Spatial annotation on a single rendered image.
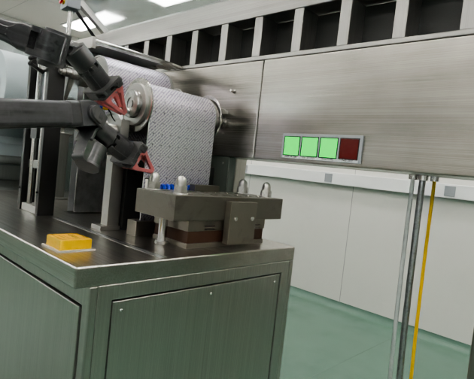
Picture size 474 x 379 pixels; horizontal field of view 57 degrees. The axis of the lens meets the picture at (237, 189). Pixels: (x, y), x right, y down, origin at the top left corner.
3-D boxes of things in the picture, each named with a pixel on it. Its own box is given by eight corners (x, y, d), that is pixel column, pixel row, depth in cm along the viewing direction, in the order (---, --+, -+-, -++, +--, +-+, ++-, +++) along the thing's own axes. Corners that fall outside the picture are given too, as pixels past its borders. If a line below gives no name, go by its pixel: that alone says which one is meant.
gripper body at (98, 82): (107, 98, 107) (89, 73, 102) (86, 98, 114) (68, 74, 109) (124, 81, 110) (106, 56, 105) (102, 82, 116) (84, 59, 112)
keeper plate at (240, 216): (221, 243, 112) (226, 201, 111) (247, 241, 119) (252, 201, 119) (228, 245, 110) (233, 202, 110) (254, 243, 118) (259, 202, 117)
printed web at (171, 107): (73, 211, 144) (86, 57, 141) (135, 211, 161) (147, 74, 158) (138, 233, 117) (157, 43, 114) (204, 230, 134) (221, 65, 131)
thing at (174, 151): (141, 190, 117) (148, 122, 116) (206, 193, 134) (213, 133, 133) (142, 190, 116) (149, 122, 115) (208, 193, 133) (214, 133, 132)
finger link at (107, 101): (122, 122, 113) (99, 94, 107) (107, 121, 118) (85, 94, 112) (138, 105, 116) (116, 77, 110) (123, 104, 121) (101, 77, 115)
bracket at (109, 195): (89, 228, 120) (99, 116, 118) (110, 227, 124) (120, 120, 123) (98, 231, 116) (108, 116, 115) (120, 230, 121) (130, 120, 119)
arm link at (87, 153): (95, 101, 98) (67, 104, 101) (77, 143, 92) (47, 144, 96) (125, 133, 107) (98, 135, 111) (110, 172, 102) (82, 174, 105)
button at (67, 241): (45, 244, 93) (46, 233, 93) (77, 243, 98) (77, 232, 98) (59, 252, 88) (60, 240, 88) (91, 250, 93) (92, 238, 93)
